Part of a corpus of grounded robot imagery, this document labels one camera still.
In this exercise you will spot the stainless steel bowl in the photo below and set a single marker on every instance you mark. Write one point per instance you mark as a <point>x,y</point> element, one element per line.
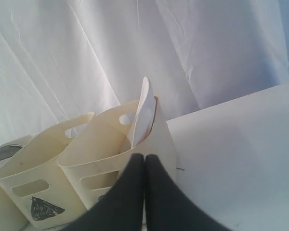
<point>8,151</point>

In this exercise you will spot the cream bin with circle mark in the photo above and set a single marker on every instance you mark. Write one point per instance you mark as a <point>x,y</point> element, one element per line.
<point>11,218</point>

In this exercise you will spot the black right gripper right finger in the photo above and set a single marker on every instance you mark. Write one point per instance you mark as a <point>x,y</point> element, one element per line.
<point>167,208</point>

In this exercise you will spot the cream bin with triangle mark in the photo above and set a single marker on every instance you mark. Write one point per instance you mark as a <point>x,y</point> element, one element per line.
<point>37,185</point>

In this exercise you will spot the cream bin with square mark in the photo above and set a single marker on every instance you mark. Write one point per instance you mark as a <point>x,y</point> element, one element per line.
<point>95,159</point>

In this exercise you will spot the white curtain backdrop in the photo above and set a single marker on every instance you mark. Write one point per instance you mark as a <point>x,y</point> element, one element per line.
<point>63,58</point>

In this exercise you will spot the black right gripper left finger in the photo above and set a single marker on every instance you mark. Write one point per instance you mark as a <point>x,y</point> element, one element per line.
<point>121,208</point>

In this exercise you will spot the white square plate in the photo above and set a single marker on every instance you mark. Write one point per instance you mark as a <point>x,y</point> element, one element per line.
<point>144,115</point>

